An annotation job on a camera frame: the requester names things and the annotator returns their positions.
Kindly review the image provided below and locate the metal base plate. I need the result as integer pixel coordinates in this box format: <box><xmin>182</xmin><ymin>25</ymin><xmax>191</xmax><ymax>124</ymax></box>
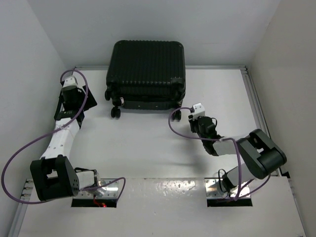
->
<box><xmin>73</xmin><ymin>181</ymin><xmax>119</xmax><ymax>200</ymax></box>
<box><xmin>204</xmin><ymin>178</ymin><xmax>252</xmax><ymax>199</ymax></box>

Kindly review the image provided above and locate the black suitcase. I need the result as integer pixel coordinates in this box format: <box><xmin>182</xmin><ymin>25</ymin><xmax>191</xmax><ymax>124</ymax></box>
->
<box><xmin>105</xmin><ymin>40</ymin><xmax>186</xmax><ymax>118</ymax></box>

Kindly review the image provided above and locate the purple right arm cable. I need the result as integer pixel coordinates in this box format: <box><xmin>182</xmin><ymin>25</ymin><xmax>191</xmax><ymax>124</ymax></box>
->
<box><xmin>168</xmin><ymin>107</ymin><xmax>272</xmax><ymax>201</ymax></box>

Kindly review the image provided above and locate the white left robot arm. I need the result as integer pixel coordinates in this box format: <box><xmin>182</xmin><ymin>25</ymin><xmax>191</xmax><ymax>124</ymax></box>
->
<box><xmin>30</xmin><ymin>85</ymin><xmax>97</xmax><ymax>201</ymax></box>

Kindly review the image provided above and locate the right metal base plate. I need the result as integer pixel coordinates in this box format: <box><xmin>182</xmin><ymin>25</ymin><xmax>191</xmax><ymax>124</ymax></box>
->
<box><xmin>204</xmin><ymin>178</ymin><xmax>252</xmax><ymax>199</ymax></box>

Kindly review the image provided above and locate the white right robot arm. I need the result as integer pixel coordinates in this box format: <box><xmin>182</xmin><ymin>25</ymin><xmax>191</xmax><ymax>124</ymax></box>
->
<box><xmin>188</xmin><ymin>115</ymin><xmax>287</xmax><ymax>193</ymax></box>

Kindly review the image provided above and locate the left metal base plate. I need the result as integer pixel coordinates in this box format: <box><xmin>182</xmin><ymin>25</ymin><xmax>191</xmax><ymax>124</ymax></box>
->
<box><xmin>73</xmin><ymin>181</ymin><xmax>119</xmax><ymax>200</ymax></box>

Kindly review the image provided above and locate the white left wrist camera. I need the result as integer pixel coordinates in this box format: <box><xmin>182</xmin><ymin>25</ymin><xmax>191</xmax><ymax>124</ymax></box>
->
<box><xmin>61</xmin><ymin>76</ymin><xmax>78</xmax><ymax>91</ymax></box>

